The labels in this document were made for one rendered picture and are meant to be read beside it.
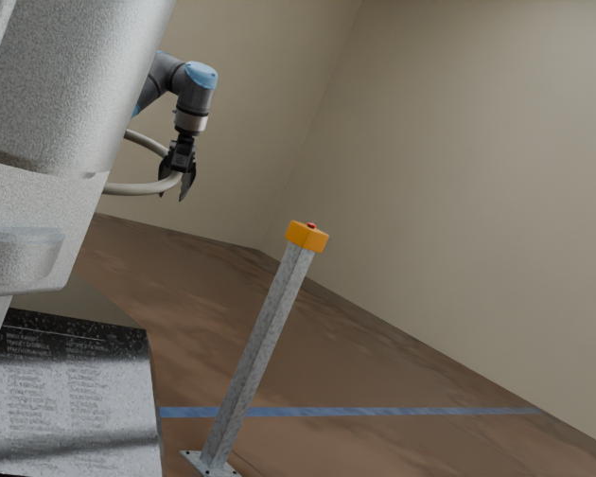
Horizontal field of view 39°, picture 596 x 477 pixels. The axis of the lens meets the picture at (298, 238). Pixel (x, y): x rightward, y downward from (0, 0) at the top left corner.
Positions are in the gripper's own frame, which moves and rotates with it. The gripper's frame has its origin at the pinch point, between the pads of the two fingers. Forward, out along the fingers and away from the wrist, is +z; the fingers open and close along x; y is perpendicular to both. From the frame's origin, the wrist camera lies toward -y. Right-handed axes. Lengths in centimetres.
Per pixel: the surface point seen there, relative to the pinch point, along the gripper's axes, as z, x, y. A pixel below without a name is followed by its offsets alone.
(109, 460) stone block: 25, 3, -84
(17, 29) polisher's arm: -71, 21, -154
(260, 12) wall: 40, -69, 647
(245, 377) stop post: 96, -49, 68
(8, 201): -55, 20, -151
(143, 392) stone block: 19, -2, -68
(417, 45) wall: 31, -240, 666
